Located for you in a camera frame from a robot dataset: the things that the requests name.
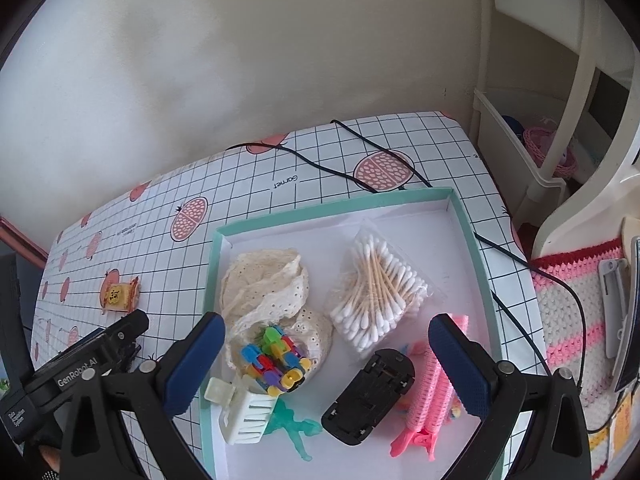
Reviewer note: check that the teal plastic hair clip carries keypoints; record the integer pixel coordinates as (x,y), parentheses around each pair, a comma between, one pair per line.
(283,418)

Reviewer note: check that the smartphone on stand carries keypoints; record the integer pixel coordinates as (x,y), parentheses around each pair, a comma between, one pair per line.
(627,361)

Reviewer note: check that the white phone stand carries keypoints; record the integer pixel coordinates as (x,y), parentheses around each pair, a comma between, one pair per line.
(614,290)

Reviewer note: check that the crocheted striped mat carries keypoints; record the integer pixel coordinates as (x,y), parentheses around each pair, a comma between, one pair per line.
(574,333)

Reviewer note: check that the pink hair roller clip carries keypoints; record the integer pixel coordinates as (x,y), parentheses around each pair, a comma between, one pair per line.
(429,405)

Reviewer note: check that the cream lace fabric scrunchie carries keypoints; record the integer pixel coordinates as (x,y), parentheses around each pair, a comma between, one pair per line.
(271,287)

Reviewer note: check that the colourful sunflower block toy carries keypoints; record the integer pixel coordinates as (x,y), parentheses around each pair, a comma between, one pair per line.
(275,362)

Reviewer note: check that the pomegranate grid tablecloth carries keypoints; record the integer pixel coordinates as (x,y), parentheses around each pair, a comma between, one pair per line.
(417,177)

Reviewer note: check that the black toy transformer figure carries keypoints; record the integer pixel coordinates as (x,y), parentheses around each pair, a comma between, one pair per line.
(129,354)

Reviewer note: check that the yellow label tag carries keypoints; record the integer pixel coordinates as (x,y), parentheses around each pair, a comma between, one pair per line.
(621,426)

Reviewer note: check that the yellow rice cracker snack packet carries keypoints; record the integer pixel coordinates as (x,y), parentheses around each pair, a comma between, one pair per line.
(118,296)

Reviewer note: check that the person's left hand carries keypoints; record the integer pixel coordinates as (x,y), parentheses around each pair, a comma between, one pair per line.
(52,462)

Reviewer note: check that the teal shallow cardboard box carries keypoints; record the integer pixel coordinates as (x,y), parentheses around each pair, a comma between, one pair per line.
(328,370)

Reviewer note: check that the white cutout bookshelf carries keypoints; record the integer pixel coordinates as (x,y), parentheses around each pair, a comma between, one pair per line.
(594,214)

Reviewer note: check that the cream wooden shelf unit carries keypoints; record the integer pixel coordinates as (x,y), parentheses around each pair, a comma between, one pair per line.
(540,63)

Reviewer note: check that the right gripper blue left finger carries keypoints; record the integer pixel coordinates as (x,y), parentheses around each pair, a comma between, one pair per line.
(187,362)

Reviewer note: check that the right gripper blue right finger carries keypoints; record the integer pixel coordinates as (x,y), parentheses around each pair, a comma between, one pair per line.
(466,364)

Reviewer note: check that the bag of cotton swabs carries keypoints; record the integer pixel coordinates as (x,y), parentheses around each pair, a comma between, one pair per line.
(376,288)

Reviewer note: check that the pink basket on shelf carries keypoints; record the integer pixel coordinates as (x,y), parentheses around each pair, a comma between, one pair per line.
(537,142)

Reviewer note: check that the white claw hair clip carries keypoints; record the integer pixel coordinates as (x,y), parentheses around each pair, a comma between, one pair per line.
(246,409)

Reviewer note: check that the black toy car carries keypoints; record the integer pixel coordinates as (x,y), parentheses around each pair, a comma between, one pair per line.
(369,397)

